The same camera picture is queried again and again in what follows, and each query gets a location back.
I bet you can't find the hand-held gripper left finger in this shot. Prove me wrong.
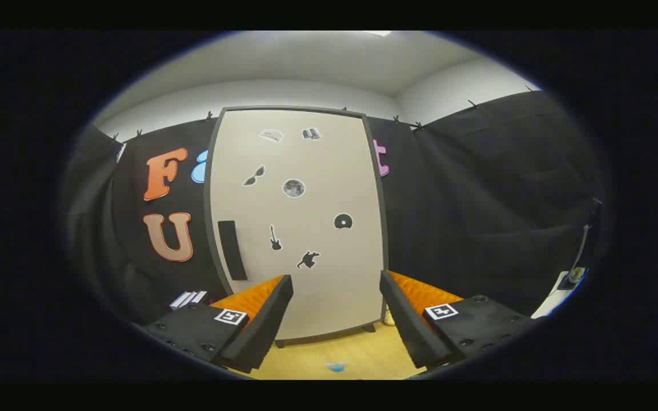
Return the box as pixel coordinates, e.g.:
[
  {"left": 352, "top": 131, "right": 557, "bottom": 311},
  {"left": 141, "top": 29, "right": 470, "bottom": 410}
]
[{"left": 143, "top": 275, "right": 294, "bottom": 374}]

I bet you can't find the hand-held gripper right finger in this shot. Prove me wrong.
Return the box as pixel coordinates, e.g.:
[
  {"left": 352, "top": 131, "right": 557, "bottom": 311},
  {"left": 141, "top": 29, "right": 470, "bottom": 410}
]
[{"left": 380, "top": 270, "right": 538, "bottom": 370}]

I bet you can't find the black door handle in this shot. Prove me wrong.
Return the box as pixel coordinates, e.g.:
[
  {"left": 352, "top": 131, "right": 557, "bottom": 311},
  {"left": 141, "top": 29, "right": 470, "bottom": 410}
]
[{"left": 218, "top": 220, "right": 248, "bottom": 281}]

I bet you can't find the beige cabinet door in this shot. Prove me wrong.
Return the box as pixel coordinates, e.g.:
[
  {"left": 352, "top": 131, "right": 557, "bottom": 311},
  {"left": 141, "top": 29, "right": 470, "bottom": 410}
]
[{"left": 206, "top": 107, "right": 387, "bottom": 342}]

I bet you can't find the grey cabinet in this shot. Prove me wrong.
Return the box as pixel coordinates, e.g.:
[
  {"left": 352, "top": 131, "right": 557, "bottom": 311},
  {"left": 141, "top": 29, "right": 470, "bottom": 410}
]
[{"left": 203, "top": 106, "right": 390, "bottom": 348}]

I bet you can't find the stack of books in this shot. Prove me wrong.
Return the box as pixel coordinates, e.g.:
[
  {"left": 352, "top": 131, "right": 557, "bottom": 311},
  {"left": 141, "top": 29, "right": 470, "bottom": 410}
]
[{"left": 169, "top": 290, "right": 210, "bottom": 311}]

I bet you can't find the black backdrop cloth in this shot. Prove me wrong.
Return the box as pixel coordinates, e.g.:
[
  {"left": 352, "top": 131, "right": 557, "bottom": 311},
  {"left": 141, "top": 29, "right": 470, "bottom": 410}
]
[{"left": 63, "top": 88, "right": 607, "bottom": 326}]

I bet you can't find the white side table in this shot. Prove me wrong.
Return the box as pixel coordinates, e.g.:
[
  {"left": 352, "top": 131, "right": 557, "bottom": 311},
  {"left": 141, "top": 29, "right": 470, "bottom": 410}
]
[{"left": 531, "top": 268, "right": 587, "bottom": 319}]

